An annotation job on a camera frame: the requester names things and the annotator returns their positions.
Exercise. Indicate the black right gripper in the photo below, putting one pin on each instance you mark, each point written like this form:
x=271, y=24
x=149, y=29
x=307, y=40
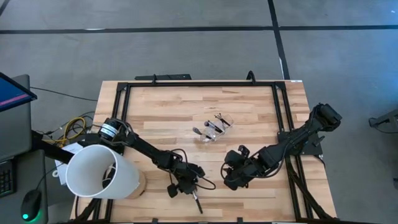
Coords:
x=245, y=172

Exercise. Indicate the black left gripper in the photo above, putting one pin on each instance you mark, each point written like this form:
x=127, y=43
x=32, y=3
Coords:
x=189, y=179

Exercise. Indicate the clear acrylic brush organizer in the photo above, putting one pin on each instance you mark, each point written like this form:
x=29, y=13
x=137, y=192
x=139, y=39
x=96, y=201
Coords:
x=214, y=137

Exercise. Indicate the large powder makeup brush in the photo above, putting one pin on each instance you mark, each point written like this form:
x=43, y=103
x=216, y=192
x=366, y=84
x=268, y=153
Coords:
x=196, y=130

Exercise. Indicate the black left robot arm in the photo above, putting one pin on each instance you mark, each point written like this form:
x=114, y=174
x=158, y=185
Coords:
x=146, y=149

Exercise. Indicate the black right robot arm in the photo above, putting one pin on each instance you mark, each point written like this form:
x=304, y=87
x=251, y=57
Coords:
x=295, y=140

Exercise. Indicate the round wooden lamp base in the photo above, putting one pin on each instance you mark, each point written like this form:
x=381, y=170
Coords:
x=140, y=186

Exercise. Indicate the white cylindrical lampshade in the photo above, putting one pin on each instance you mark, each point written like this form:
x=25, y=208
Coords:
x=90, y=168

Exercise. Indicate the black flat bar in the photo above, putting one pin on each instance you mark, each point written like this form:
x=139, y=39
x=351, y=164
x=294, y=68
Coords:
x=168, y=76

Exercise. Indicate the white paper sheet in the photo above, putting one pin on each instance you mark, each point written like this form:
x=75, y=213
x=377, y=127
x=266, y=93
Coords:
x=72, y=148

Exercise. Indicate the black computer mouse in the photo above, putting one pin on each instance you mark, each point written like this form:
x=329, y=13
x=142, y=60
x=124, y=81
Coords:
x=31, y=205

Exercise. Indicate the grey metal stand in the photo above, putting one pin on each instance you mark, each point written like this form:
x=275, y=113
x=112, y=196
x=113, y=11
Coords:
x=387, y=118

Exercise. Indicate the black keyboard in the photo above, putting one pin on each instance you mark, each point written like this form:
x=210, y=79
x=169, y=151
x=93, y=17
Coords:
x=6, y=180

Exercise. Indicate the grey desk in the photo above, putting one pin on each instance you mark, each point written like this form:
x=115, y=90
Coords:
x=15, y=130

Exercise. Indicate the computer monitor blue screen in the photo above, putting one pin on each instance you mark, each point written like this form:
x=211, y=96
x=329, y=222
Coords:
x=12, y=93

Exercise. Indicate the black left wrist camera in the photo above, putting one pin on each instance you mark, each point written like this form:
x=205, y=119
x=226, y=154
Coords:
x=172, y=191

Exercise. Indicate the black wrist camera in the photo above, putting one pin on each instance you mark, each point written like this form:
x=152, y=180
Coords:
x=172, y=191
x=234, y=157

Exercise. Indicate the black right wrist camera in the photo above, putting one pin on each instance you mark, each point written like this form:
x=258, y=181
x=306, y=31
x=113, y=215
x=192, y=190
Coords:
x=234, y=157

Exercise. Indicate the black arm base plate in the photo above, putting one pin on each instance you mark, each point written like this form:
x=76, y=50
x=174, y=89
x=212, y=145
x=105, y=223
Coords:
x=311, y=149
x=119, y=150

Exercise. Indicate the black aluminium table frame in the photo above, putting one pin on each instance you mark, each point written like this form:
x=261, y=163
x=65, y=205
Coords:
x=202, y=84

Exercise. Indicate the black slanted post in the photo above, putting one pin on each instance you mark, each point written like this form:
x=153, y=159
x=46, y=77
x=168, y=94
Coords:
x=53, y=151

